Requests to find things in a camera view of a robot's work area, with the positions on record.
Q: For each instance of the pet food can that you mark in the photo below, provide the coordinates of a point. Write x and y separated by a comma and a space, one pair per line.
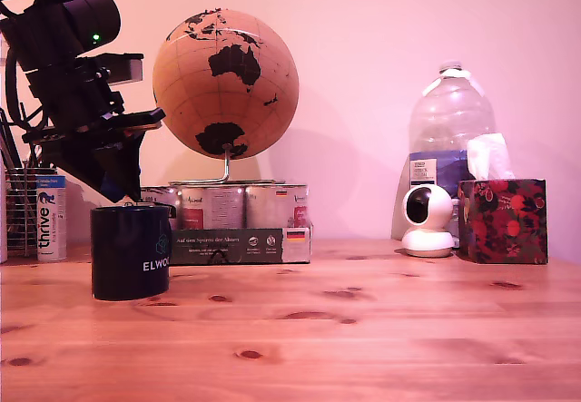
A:
218, 207
272, 207
156, 202

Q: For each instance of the black mug with white lettering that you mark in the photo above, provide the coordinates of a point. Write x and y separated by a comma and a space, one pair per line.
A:
127, 252

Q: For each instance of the floral tissue box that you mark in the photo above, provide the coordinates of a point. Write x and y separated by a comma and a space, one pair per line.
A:
504, 222

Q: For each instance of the white thrive tube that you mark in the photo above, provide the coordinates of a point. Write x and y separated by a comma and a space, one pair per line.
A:
51, 220

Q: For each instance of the grey gripper camera box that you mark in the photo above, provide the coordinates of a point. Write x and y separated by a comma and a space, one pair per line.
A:
127, 68

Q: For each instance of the large clear water bottle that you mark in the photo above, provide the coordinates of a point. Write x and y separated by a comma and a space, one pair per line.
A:
449, 111

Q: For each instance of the small white round camera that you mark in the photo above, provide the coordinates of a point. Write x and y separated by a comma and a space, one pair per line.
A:
429, 220

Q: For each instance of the white tissue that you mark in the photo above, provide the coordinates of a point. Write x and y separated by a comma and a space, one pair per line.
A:
488, 157

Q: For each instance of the cork globe on metal stand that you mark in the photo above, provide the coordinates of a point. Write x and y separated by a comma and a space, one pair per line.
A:
227, 84

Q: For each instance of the dark cardboard can tray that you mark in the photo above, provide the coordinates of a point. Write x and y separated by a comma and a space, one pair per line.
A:
227, 245

